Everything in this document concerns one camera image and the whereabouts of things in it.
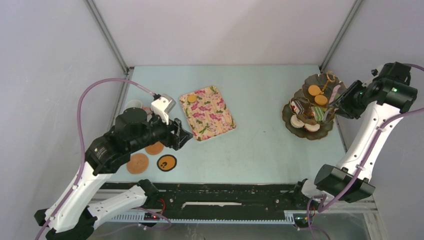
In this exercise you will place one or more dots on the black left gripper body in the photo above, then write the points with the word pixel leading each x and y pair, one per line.
pixel 159 131

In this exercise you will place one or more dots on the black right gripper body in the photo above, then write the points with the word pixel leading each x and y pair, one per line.
pixel 352 102

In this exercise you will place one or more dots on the orange round biscuit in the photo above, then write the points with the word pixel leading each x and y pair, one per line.
pixel 314 90
pixel 321 99

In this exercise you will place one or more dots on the floral rectangular tray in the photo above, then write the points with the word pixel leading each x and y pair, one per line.
pixel 209 116

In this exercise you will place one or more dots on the green striped cake slice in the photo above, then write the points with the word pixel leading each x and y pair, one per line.
pixel 319 114

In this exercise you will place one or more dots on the three tier black cake stand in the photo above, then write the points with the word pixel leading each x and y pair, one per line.
pixel 326 81

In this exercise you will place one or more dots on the white donut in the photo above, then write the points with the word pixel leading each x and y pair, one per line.
pixel 296 123
pixel 312 127

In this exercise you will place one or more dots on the chocolate cake piece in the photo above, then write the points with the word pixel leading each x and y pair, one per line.
pixel 299 106

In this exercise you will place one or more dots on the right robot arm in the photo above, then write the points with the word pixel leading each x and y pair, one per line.
pixel 382 103

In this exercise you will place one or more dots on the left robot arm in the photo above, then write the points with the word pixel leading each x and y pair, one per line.
pixel 74 216

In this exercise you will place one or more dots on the upper wooden round coaster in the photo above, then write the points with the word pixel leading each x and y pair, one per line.
pixel 155 148

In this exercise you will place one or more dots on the wooden round coaster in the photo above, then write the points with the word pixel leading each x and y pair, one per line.
pixel 138 164
pixel 155 148

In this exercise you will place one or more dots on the orange question mark coaster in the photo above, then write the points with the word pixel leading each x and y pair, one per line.
pixel 166 163

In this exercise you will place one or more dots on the pink mug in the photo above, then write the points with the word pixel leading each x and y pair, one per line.
pixel 135 103

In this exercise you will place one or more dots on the lower wooden round coaster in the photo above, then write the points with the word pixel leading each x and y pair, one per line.
pixel 138 164

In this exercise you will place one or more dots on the small yellow cookie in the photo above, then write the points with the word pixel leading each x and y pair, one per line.
pixel 192 98

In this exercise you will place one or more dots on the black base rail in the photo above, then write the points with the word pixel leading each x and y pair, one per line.
pixel 228 202

